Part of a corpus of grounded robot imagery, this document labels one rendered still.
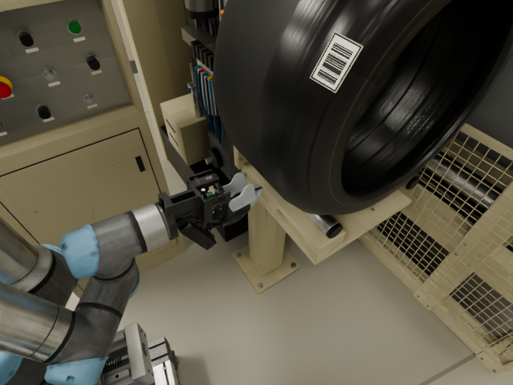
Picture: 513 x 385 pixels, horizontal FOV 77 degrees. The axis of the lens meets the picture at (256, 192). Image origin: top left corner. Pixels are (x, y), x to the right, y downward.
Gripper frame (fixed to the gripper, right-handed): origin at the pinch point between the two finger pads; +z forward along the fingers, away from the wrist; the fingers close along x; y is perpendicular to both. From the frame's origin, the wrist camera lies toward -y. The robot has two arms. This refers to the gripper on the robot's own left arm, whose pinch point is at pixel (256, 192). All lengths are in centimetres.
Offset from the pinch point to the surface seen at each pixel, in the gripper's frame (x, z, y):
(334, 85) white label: -11.8, 0.3, 29.0
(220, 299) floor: 27, 9, -102
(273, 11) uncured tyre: 1.9, 0.0, 33.5
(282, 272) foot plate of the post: 21, 43, -97
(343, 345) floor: -22, 44, -98
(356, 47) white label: -11.7, 2.3, 33.4
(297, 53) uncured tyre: -5.5, -1.1, 30.9
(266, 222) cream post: 26, 28, -53
